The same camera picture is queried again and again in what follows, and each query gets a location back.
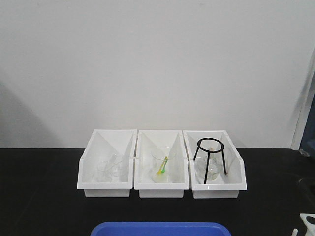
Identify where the white test tube rack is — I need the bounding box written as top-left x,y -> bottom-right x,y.
300,213 -> 315,236

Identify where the glass beaker with droppers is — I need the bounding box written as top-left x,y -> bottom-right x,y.
150,146 -> 176,183

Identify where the middle white storage bin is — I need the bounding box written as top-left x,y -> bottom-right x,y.
134,130 -> 189,198

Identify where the white storage bin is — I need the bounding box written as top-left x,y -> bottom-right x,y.
183,130 -> 247,199
77,129 -> 137,197
134,130 -> 189,198

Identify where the glass flask under tripod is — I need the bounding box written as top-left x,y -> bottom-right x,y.
194,151 -> 222,184

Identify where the left white storage bin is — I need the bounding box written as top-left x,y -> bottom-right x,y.
77,129 -> 137,197

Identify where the right white storage bin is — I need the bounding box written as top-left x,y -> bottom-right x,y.
183,130 -> 247,199

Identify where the blue plastic tray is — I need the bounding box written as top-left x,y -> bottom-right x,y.
91,222 -> 231,236

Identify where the black wire tripod stand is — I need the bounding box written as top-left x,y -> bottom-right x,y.
193,137 -> 227,184

